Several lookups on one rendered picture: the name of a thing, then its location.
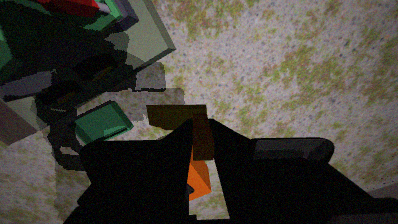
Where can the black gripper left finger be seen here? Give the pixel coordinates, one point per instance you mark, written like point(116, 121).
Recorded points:
point(168, 158)

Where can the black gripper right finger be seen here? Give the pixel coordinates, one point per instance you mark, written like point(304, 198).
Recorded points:
point(238, 160)

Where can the green tray walls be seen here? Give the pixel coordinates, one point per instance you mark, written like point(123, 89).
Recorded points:
point(118, 111)

